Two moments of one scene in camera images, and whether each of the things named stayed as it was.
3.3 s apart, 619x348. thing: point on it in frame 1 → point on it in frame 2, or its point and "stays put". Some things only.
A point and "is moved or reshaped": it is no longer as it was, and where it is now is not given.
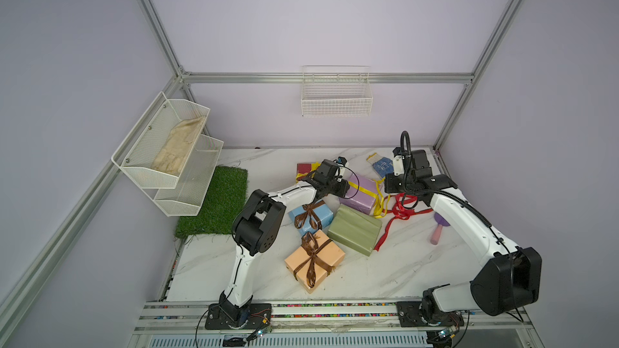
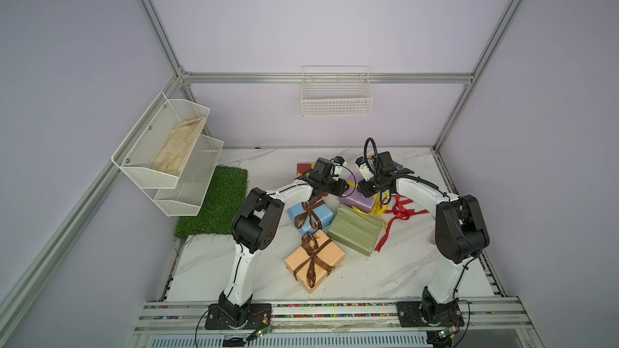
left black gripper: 342,192 stays put
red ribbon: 401,210 stays put
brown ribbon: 313,220 stays put
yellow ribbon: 381,201 is moved or reshaped
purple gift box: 362,193 stays put
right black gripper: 390,184 → 364,189
